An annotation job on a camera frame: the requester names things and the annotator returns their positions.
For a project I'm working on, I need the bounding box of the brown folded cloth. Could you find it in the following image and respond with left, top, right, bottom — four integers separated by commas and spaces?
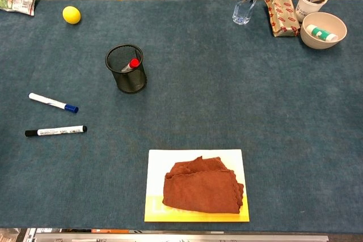
162, 155, 245, 215

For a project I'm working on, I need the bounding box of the black mesh pen cup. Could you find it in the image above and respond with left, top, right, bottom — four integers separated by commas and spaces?
105, 44, 147, 95

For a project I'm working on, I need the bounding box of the gold red-printed snack package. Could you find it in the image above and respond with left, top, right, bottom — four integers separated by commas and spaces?
264, 0, 301, 38

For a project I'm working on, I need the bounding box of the red-capped white marker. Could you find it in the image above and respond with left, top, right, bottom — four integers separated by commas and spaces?
121, 58, 140, 73

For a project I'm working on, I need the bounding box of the blue felt table cover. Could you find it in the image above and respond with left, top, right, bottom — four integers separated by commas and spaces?
0, 0, 363, 233

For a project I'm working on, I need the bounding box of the black-capped white marker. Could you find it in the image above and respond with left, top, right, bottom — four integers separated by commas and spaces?
24, 125, 88, 137

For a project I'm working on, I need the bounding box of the beige bowl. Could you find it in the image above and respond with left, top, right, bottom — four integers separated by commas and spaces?
299, 11, 348, 50

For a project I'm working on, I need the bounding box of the white paper cup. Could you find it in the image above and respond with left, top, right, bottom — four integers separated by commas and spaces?
295, 0, 329, 23

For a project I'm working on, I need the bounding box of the blue-capped white marker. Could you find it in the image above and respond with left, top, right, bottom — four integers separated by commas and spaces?
28, 92, 79, 114

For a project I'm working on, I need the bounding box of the white green glue stick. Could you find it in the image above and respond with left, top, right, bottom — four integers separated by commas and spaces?
306, 24, 339, 43

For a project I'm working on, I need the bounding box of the aluminium profile rail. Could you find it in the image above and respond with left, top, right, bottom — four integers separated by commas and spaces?
33, 232, 330, 242

